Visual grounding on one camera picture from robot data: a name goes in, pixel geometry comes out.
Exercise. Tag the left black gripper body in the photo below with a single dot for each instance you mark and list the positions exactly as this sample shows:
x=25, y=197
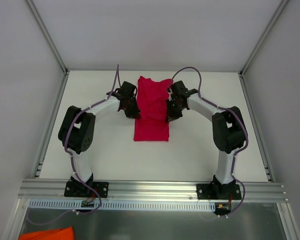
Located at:
x=131, y=108

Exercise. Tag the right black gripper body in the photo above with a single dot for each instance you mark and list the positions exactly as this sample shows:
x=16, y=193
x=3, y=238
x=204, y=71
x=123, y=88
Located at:
x=173, y=110

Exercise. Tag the red t-shirt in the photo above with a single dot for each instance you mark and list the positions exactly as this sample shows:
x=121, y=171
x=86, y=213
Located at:
x=151, y=100

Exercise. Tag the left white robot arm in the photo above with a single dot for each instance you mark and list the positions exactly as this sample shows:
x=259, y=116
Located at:
x=77, y=129

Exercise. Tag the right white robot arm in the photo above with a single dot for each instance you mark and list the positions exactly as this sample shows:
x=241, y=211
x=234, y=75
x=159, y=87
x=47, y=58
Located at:
x=228, y=129

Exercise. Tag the orange folded t-shirt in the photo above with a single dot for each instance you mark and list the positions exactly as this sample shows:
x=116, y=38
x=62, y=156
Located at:
x=53, y=234

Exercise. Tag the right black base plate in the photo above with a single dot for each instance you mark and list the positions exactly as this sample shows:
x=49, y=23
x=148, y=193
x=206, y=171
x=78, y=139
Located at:
x=210, y=191

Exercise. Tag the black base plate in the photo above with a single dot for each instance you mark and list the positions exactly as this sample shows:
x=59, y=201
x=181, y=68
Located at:
x=210, y=191
x=75, y=188

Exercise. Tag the slotted grey cable duct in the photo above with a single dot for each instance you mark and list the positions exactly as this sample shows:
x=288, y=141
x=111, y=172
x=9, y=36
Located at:
x=69, y=204

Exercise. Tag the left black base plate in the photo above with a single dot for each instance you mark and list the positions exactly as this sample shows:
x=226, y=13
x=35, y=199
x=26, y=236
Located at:
x=75, y=188

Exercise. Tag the left aluminium frame post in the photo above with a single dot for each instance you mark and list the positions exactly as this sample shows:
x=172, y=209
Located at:
x=46, y=35

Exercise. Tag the aluminium frame post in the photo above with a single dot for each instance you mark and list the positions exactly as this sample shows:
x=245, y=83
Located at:
x=46, y=35
x=264, y=35

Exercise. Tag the aluminium mounting rail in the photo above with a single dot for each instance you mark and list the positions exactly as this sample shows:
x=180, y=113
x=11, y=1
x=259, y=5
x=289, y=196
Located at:
x=174, y=191

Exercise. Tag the right aluminium frame post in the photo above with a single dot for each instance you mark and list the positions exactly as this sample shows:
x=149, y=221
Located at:
x=264, y=35

